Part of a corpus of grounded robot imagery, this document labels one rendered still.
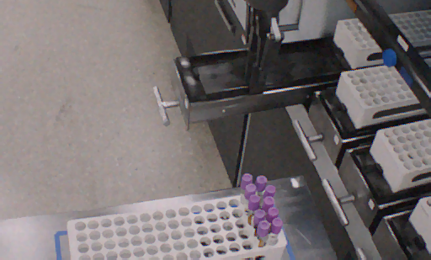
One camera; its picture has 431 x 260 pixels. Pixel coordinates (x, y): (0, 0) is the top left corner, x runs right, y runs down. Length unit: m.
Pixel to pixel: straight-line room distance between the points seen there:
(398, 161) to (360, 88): 0.18
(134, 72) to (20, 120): 0.50
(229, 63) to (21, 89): 1.30
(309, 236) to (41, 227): 0.41
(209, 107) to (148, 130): 1.04
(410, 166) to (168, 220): 0.42
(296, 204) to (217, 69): 0.36
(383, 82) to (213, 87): 0.33
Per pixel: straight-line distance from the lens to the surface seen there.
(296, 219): 0.92
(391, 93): 1.12
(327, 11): 1.26
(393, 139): 1.02
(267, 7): 0.97
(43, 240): 0.89
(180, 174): 2.00
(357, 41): 1.21
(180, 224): 0.83
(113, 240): 0.81
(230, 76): 1.15
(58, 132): 2.15
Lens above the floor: 1.57
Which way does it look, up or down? 44 degrees down
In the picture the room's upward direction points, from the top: 2 degrees clockwise
